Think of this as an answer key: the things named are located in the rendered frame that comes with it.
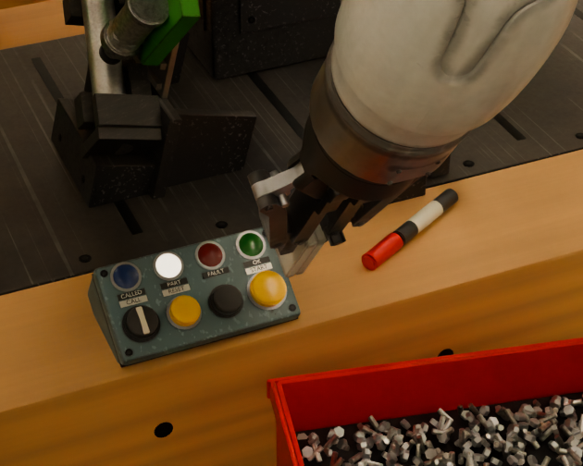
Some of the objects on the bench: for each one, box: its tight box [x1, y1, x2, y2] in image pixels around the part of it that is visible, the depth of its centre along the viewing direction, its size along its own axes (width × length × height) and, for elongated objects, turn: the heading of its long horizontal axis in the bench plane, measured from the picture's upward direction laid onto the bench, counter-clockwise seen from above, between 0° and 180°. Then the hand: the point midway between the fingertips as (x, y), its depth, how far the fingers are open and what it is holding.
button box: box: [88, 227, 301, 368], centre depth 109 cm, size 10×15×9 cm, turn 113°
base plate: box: [0, 0, 583, 300], centre depth 138 cm, size 42×110×2 cm, turn 113°
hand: (298, 241), depth 97 cm, fingers closed
